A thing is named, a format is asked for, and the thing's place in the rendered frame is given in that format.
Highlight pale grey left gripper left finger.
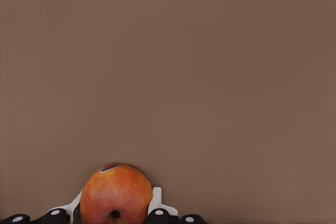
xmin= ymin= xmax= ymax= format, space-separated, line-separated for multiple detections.
xmin=31 ymin=190 xmax=83 ymax=224

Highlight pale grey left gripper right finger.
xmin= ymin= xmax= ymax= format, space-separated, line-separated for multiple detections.
xmin=143 ymin=187 xmax=179 ymax=224

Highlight red-orange apple with sticker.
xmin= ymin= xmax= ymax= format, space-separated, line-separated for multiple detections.
xmin=79 ymin=163 xmax=154 ymax=224

